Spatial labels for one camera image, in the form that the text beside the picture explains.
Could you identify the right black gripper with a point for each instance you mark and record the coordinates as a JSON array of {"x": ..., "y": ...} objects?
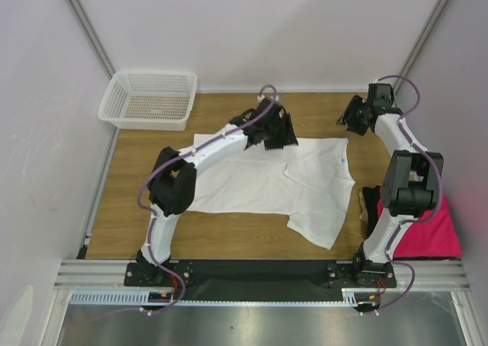
[{"x": 351, "y": 116}]

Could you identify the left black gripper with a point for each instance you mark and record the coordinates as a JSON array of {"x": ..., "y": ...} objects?
[{"x": 287, "y": 136}]

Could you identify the white t shirt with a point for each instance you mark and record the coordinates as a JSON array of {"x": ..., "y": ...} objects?
[{"x": 309, "y": 182}]

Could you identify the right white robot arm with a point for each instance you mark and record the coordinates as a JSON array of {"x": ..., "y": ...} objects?
[{"x": 411, "y": 187}]

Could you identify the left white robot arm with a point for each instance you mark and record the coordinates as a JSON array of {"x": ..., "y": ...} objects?
[{"x": 170, "y": 188}]

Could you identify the folded black t shirt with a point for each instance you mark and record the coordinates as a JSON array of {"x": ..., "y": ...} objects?
[{"x": 371, "y": 206}]

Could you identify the white plastic basket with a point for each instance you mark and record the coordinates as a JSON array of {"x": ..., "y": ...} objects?
[{"x": 135, "y": 100}]

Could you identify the folded pink t shirt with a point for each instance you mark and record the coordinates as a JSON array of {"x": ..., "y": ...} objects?
[{"x": 434, "y": 239}]

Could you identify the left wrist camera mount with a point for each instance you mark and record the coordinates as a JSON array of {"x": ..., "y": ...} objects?
[{"x": 275, "y": 99}]

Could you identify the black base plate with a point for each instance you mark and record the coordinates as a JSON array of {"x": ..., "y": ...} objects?
[{"x": 255, "y": 280}]

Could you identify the right corner aluminium post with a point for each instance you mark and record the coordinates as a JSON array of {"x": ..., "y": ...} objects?
[{"x": 425, "y": 34}]

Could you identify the corner aluminium post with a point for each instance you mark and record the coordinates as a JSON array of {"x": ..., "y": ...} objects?
[
  {"x": 83, "y": 20},
  {"x": 425, "y": 34}
]

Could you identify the aluminium frame rail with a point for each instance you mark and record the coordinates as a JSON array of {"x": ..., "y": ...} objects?
[{"x": 101, "y": 282}]

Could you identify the left corner aluminium post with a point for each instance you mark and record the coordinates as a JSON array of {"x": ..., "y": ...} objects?
[{"x": 83, "y": 20}]

